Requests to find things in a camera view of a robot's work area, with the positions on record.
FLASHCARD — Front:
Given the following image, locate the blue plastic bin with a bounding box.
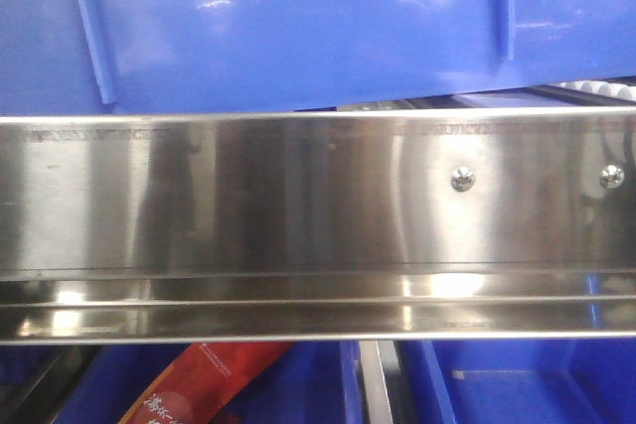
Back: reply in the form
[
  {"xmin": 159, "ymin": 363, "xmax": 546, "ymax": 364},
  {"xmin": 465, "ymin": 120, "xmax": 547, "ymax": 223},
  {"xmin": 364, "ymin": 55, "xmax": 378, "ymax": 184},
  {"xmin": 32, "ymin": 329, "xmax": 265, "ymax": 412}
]
[{"xmin": 1, "ymin": 0, "xmax": 635, "ymax": 115}]

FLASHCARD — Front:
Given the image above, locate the lower left blue bin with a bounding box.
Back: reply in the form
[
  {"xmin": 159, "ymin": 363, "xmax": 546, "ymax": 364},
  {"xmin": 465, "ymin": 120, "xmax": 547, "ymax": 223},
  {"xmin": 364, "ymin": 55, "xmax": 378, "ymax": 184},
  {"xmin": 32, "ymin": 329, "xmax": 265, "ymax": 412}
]
[{"xmin": 1, "ymin": 342, "xmax": 362, "ymax": 423}]

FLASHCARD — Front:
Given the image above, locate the white roller conveyor track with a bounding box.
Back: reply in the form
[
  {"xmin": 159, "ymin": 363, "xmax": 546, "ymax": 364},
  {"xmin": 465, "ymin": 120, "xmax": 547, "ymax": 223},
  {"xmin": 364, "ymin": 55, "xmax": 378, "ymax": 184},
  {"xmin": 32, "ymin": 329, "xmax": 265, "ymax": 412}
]
[{"xmin": 337, "ymin": 76, "xmax": 636, "ymax": 112}]

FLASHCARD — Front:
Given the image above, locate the lower right blue bin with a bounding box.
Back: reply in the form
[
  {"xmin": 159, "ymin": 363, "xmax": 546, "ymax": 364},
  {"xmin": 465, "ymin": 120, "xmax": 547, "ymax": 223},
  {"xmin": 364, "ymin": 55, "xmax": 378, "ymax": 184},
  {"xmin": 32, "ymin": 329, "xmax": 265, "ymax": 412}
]
[{"xmin": 398, "ymin": 339, "xmax": 635, "ymax": 423}]

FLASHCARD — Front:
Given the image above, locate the left silver screw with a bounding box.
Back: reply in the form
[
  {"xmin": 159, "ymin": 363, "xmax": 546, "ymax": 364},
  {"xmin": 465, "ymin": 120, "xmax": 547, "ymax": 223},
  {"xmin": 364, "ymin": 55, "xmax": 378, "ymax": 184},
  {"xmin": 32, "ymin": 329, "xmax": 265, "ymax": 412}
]
[{"xmin": 450, "ymin": 166, "xmax": 476, "ymax": 193}]

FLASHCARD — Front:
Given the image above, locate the silver screw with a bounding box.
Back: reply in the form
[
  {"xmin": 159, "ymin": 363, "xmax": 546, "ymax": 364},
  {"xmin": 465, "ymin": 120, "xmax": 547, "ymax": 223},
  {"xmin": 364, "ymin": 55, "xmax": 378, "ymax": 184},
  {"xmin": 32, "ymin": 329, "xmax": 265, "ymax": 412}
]
[
  {"xmin": 450, "ymin": 166, "xmax": 476, "ymax": 193},
  {"xmin": 599, "ymin": 164, "xmax": 625, "ymax": 190}
]

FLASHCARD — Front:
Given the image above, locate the steel divider bar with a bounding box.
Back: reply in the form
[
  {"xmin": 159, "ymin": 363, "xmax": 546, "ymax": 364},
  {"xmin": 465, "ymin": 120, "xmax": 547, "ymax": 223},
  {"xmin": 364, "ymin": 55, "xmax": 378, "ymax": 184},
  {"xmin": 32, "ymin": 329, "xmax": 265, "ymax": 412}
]
[{"xmin": 358, "ymin": 341, "xmax": 417, "ymax": 424}]

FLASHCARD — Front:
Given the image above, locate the red snack package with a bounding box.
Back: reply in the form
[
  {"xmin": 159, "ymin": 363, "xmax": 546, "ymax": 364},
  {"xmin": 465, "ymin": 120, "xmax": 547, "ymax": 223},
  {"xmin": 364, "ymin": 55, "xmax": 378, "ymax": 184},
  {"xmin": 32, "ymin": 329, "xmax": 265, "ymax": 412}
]
[{"xmin": 119, "ymin": 342, "xmax": 291, "ymax": 423}]

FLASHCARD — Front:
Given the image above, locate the right silver screw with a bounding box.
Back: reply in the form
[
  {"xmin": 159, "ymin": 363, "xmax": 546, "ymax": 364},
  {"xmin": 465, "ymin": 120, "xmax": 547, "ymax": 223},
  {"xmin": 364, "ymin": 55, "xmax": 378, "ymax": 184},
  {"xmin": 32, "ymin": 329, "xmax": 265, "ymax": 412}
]
[{"xmin": 599, "ymin": 164, "xmax": 625, "ymax": 190}]

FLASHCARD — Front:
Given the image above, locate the stainless steel rack rail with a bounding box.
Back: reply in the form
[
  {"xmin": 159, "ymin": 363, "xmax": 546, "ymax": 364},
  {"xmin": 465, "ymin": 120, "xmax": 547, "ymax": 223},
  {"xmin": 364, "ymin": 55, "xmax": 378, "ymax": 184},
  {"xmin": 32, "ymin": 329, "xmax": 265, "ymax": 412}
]
[{"xmin": 1, "ymin": 107, "xmax": 635, "ymax": 344}]

